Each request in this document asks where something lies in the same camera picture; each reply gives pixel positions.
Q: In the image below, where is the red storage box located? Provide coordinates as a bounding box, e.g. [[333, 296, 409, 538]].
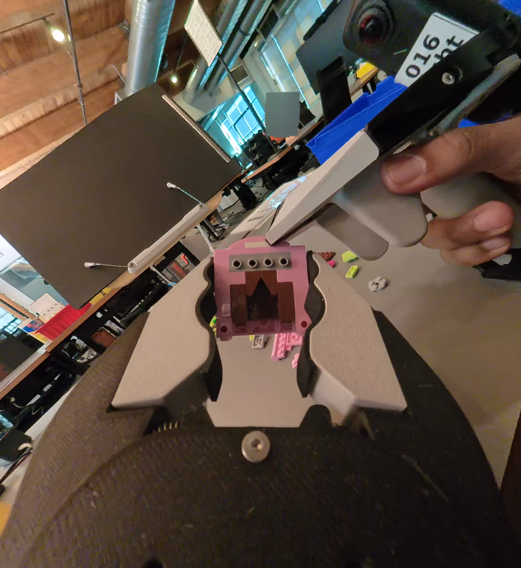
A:
[[35, 304, 92, 341]]

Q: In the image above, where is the pink brick block with holes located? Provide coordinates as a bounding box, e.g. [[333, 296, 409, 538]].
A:
[[213, 236, 313, 341]]

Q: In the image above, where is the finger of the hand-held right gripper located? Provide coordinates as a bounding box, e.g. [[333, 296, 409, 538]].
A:
[[317, 202, 391, 262], [265, 131, 429, 248]]

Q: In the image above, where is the pink flat plate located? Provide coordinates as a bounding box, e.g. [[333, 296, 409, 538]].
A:
[[270, 331, 305, 363]]

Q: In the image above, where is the silver ventilation duct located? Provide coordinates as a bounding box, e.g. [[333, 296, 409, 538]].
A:
[[124, 0, 178, 97]]

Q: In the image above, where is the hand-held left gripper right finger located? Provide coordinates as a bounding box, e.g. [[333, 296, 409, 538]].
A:
[[296, 251, 407, 426]]

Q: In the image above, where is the blue plastic bin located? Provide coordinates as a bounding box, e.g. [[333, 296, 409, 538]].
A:
[[306, 75, 408, 166]]

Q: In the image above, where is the black monitor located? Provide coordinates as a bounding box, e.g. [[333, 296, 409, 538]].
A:
[[0, 83, 244, 310]]

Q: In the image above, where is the person's right hand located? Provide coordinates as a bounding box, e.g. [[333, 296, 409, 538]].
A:
[[380, 109, 521, 267]]

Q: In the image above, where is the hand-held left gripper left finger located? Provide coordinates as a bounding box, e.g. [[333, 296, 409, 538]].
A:
[[111, 256, 224, 409]]

